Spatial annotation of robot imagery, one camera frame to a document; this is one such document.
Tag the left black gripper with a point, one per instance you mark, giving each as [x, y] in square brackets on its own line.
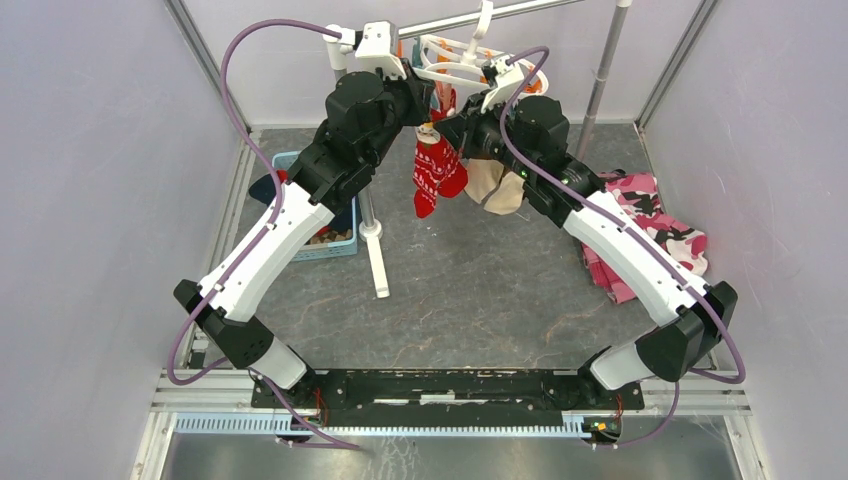
[419, 92]

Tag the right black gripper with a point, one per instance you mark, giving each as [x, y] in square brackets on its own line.
[473, 119]

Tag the pink clothespin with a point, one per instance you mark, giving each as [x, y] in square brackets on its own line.
[444, 101]

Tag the white clip hanger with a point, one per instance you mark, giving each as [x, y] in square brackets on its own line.
[467, 58]

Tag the orange clothespin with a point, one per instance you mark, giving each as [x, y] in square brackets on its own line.
[533, 84]
[441, 58]

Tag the pink camouflage bag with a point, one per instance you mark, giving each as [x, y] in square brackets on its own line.
[638, 195]

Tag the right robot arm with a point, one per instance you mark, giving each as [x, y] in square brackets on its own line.
[691, 316]

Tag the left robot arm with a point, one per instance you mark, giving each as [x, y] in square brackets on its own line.
[365, 113]

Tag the silver white drying rack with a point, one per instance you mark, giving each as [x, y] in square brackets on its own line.
[370, 229]

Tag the light blue plastic basket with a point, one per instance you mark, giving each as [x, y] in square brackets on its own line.
[335, 239]

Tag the navy blue sock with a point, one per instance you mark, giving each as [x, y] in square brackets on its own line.
[263, 190]

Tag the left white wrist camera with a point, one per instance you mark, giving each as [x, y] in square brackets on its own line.
[375, 47]

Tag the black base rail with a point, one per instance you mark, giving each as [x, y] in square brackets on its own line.
[438, 398]

